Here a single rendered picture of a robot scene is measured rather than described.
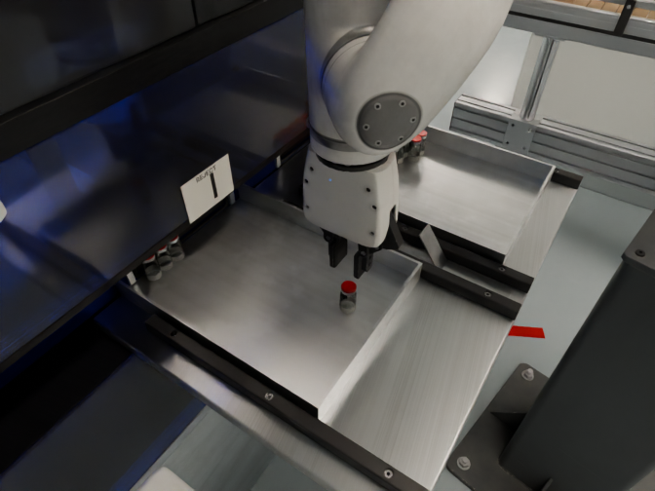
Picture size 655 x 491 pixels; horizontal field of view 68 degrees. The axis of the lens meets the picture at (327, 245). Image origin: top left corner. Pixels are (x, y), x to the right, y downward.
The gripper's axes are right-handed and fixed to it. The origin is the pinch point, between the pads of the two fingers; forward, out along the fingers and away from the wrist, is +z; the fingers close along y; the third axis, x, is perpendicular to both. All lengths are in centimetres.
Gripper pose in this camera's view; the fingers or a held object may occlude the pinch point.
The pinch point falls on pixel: (350, 254)
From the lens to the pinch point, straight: 59.5
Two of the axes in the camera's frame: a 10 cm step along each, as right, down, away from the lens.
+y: 8.4, 3.7, -4.0
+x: 5.5, -5.9, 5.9
